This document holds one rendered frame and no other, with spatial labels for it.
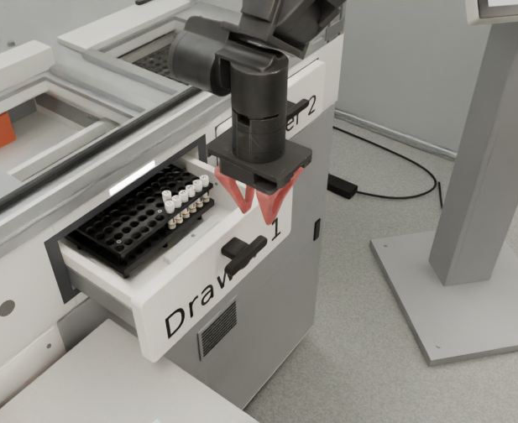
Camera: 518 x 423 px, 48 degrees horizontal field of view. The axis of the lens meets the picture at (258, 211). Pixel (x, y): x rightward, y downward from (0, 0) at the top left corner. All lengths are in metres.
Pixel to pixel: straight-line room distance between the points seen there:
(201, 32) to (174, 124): 0.22
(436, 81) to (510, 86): 0.93
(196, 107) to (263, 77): 0.29
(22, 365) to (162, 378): 0.18
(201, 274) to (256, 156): 0.17
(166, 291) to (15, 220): 0.18
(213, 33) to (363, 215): 1.63
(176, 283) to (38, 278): 0.18
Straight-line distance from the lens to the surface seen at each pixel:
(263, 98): 0.57
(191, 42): 0.62
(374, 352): 1.77
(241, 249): 0.71
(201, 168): 0.87
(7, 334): 0.78
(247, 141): 0.60
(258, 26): 0.56
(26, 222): 0.71
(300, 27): 0.58
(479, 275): 1.96
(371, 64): 2.53
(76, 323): 0.85
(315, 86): 1.09
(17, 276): 0.74
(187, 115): 0.83
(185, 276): 0.68
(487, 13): 1.26
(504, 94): 1.53
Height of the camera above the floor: 1.41
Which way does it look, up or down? 41 degrees down
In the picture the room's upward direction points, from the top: straight up
